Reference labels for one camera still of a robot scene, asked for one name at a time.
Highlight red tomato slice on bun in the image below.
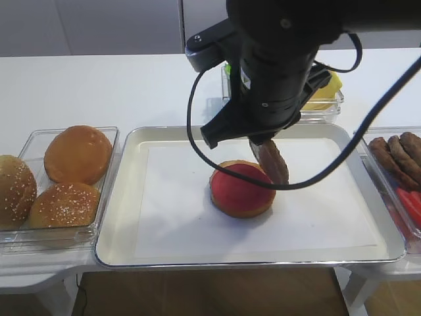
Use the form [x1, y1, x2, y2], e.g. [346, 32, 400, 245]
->
[210, 163, 276, 211]

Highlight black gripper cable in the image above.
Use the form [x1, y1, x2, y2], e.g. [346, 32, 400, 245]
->
[186, 32, 421, 192]

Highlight green lettuce leaf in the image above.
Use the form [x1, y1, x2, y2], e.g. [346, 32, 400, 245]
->
[224, 64, 231, 76]

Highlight bottom bun on tray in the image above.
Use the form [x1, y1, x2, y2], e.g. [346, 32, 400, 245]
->
[209, 160, 277, 219]

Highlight clear patty tomato container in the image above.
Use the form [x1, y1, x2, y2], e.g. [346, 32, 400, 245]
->
[357, 126, 420, 256]

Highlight clear bun container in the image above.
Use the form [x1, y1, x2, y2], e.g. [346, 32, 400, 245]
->
[1, 126, 121, 252]

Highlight yellow cheese slices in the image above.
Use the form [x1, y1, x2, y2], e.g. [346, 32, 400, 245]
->
[302, 71, 343, 111]

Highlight red tomato slices stack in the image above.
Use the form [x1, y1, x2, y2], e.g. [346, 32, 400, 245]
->
[395, 188, 420, 238]

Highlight brown meat patty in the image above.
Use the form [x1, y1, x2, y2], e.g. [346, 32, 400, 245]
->
[259, 140, 289, 185]
[400, 132, 421, 167]
[368, 137, 420, 191]
[387, 135, 420, 184]

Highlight sesame bun top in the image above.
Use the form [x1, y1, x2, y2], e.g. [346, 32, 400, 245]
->
[28, 182, 100, 229]

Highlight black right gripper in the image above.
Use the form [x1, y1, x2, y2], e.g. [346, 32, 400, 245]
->
[201, 33, 332, 163]

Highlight white paper tray liner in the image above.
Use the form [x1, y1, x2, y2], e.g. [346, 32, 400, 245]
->
[135, 141, 381, 262]

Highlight plain bun bottom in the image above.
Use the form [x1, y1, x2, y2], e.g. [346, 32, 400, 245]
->
[43, 125, 112, 185]

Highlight clear lettuce cheese container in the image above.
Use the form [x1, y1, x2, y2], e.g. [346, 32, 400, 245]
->
[220, 63, 344, 123]

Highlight white metal serving tray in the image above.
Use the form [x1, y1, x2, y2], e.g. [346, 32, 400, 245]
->
[95, 126, 406, 269]

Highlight sesame bun standing upright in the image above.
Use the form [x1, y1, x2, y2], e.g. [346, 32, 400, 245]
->
[0, 155, 37, 230]

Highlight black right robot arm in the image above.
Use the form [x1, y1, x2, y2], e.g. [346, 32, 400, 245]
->
[188, 1, 420, 148]

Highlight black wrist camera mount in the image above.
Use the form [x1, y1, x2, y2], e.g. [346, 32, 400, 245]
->
[185, 19, 241, 73]

